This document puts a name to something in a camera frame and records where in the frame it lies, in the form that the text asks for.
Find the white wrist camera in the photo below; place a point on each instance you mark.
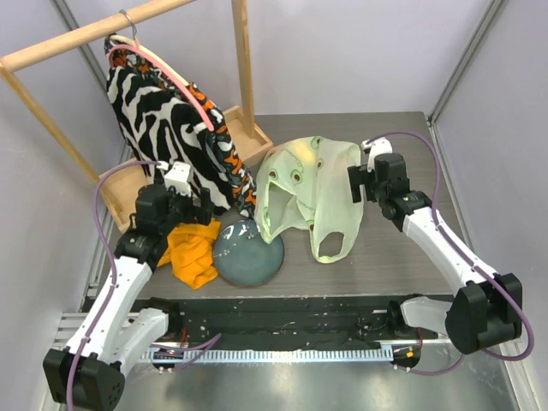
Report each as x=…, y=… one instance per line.
x=177, y=176
x=373, y=148

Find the light green plastic bag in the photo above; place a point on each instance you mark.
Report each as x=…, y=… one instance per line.
x=304, y=184

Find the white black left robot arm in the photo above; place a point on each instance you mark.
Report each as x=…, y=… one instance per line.
x=90, y=371

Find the black white zebra garment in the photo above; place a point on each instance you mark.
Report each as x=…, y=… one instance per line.
x=159, y=126

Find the pink clothes hanger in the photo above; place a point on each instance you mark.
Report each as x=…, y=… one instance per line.
x=134, y=45

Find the wooden clothes rack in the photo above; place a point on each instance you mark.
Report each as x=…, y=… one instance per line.
x=120, y=192

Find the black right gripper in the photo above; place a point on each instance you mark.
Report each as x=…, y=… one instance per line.
x=355, y=183

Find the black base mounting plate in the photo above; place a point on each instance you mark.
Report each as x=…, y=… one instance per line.
x=290, y=323

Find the orange cloth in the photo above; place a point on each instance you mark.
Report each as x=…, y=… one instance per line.
x=190, y=253

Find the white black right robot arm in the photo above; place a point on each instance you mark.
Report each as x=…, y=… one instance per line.
x=484, y=310

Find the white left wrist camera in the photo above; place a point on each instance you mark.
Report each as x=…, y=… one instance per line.
x=177, y=176

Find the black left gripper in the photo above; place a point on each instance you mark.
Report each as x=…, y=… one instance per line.
x=197, y=214

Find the blue ceramic plate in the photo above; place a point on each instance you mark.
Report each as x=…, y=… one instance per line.
x=243, y=258

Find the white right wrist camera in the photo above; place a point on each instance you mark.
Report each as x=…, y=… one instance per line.
x=373, y=148

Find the white slotted cable duct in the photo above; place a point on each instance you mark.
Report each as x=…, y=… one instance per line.
x=383, y=354

